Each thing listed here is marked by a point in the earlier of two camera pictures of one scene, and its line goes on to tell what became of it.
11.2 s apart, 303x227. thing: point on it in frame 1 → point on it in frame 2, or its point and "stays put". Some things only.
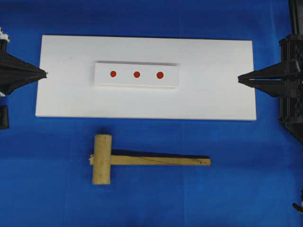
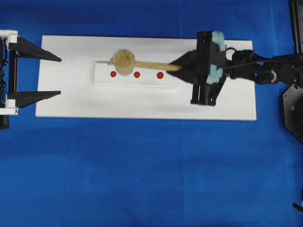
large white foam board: x=210 y=85 stays put
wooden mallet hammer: x=102 y=160 → x=124 y=62
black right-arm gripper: x=291 y=83 → x=209 y=60
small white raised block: x=136 y=74 stays put
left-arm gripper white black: x=11 y=66 → x=10 y=100
